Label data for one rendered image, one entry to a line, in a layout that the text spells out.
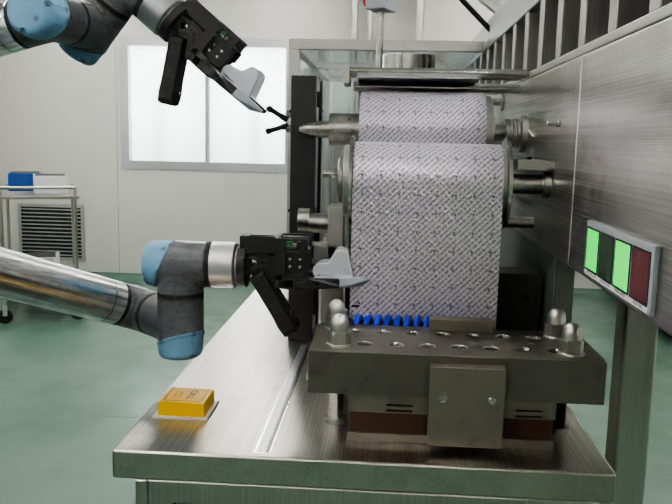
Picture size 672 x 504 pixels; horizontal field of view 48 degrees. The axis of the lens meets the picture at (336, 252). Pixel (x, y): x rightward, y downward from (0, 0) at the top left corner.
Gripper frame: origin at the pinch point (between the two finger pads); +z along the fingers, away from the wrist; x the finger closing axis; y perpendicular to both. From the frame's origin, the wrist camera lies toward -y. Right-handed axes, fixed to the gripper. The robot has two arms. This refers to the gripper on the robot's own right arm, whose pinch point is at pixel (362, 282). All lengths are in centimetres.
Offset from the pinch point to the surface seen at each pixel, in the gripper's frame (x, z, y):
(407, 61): 71, 8, 42
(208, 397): -10.3, -22.7, -16.7
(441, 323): -6.4, 12.3, -4.7
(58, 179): 407, -229, -9
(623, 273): -37.0, 29.1, 8.9
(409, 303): -0.2, 7.6, -3.1
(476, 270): -0.3, 17.9, 2.6
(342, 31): 556, -38, 116
